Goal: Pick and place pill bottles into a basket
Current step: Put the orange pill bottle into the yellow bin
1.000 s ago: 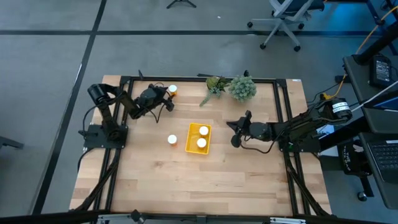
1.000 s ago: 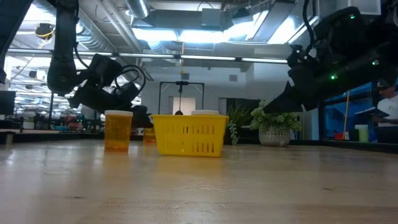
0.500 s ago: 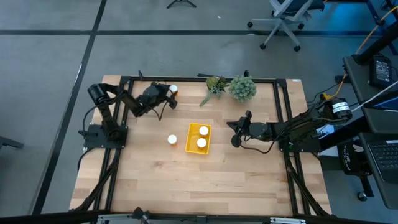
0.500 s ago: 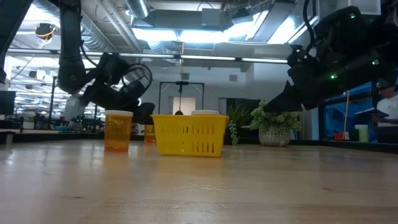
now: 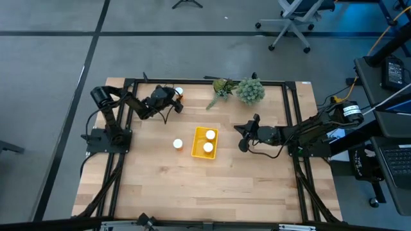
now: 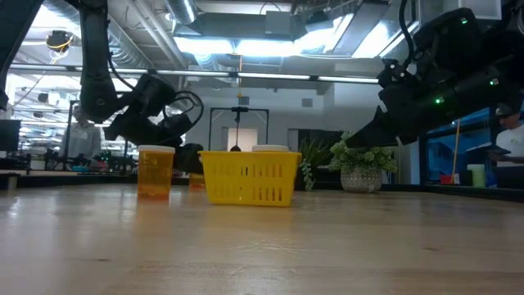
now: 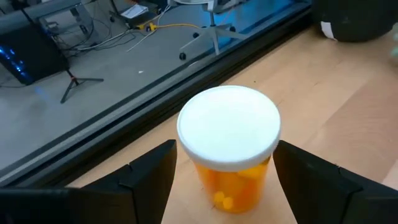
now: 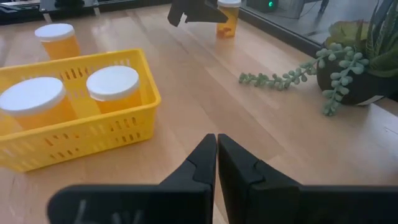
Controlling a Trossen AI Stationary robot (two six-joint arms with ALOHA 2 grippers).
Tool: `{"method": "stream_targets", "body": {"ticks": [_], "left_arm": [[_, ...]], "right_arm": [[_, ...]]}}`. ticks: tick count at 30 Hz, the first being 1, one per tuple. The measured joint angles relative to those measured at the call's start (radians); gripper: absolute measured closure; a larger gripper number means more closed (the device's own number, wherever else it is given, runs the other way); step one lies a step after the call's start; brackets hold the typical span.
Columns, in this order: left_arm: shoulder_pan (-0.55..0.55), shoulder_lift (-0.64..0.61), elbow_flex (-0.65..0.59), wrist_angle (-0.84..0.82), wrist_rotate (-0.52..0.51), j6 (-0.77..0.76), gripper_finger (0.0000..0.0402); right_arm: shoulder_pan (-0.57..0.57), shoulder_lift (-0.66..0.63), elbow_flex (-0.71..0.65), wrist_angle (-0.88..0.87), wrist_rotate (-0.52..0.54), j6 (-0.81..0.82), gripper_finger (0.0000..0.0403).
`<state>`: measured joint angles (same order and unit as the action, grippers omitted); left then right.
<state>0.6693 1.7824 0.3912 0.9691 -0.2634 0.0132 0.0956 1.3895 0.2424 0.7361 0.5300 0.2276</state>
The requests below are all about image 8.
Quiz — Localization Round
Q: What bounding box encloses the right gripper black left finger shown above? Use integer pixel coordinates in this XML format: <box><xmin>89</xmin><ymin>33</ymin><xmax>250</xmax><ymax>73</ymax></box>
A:
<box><xmin>46</xmin><ymin>133</ymin><xmax>218</xmax><ymax>224</ymax></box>

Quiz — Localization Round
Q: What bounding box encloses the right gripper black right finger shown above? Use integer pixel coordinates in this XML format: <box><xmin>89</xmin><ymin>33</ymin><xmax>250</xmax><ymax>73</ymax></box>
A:
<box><xmin>217</xmin><ymin>133</ymin><xmax>398</xmax><ymax>224</ymax></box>

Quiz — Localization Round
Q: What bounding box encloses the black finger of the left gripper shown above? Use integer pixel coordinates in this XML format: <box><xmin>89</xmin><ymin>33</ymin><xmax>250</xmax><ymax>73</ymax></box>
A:
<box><xmin>185</xmin><ymin>0</ymin><xmax>229</xmax><ymax>24</ymax></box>
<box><xmin>167</xmin><ymin>0</ymin><xmax>190</xmax><ymax>27</ymax></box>

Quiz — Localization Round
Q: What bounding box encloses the amber pill bottle white cap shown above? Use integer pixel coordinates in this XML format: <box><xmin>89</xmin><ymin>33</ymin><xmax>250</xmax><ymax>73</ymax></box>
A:
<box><xmin>0</xmin><ymin>77</ymin><xmax>78</xmax><ymax>131</ymax></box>
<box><xmin>34</xmin><ymin>23</ymin><xmax>81</xmax><ymax>60</ymax></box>
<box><xmin>216</xmin><ymin>0</ymin><xmax>242</xmax><ymax>39</ymax></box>
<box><xmin>86</xmin><ymin>65</ymin><xmax>143</xmax><ymax>114</ymax></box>

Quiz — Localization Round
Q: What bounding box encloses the yellow plastic slotted basket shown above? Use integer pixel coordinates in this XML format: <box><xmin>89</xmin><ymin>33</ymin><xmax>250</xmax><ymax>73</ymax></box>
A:
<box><xmin>0</xmin><ymin>49</ymin><xmax>162</xmax><ymax>173</ymax></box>

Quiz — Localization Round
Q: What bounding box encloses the black box with green light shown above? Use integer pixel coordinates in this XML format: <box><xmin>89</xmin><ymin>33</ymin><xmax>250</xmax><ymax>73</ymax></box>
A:
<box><xmin>247</xmin><ymin>0</ymin><xmax>279</xmax><ymax>13</ymax></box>

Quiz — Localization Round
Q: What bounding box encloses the succulent plant in dark pot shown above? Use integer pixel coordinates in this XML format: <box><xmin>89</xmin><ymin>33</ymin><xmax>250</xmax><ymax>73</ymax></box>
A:
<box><xmin>238</xmin><ymin>0</ymin><xmax>398</xmax><ymax>117</ymax></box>

